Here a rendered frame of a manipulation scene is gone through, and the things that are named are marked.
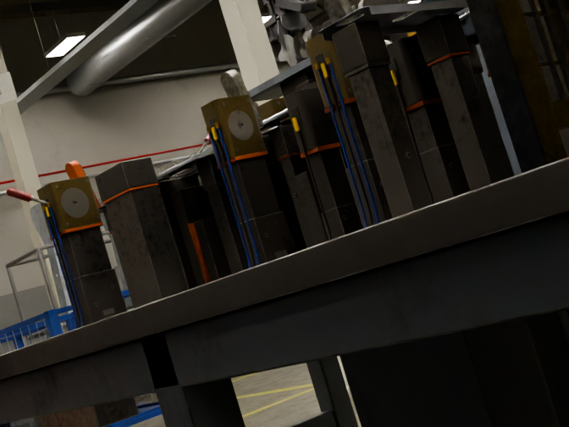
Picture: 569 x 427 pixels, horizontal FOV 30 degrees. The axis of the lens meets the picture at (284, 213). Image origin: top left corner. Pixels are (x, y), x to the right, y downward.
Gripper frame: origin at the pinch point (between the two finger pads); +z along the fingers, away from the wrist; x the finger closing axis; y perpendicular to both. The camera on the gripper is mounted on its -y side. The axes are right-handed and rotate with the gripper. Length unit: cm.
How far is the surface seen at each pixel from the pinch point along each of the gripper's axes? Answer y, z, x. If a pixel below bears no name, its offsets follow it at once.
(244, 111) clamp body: -41, 17, 44
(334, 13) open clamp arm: -72, 10, 40
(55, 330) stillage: 403, 36, -46
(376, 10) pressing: -102, 19, 55
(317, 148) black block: -61, 30, 44
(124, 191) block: -2, 21, 56
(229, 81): -38, 10, 44
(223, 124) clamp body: -41, 18, 50
